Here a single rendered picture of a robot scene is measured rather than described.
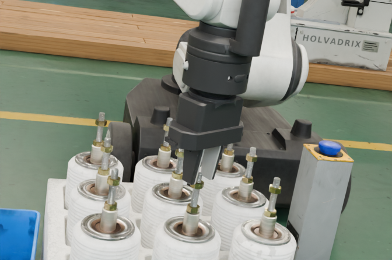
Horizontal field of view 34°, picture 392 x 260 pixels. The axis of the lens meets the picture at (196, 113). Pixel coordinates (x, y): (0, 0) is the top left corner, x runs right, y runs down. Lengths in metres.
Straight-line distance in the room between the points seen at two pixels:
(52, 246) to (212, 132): 0.32
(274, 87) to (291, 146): 0.24
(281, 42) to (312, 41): 1.81
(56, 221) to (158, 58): 1.91
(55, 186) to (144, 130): 0.33
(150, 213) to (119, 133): 0.46
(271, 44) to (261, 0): 0.56
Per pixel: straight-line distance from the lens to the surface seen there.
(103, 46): 2.88
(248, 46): 0.79
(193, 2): 0.80
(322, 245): 1.22
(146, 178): 1.12
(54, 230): 1.05
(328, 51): 3.20
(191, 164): 0.88
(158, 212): 1.01
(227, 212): 1.04
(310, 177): 1.16
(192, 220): 0.92
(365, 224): 1.72
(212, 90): 0.82
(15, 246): 1.26
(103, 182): 1.00
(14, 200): 1.54
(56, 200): 1.14
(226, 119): 0.86
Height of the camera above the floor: 0.69
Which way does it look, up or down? 17 degrees down
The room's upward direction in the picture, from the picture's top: 9 degrees clockwise
